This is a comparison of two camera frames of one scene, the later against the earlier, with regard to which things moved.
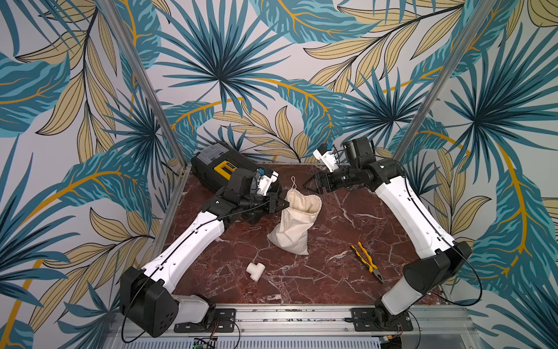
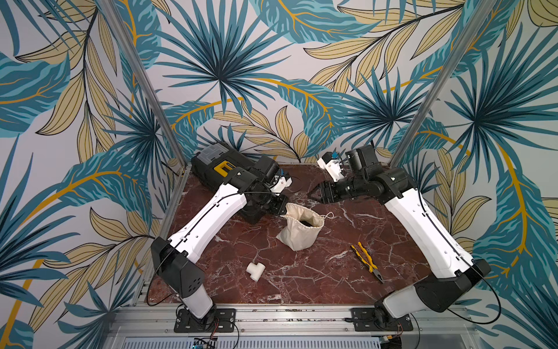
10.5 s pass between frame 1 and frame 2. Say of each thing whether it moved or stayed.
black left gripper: stayed
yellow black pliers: stayed
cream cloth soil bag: moved
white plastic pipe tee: stayed
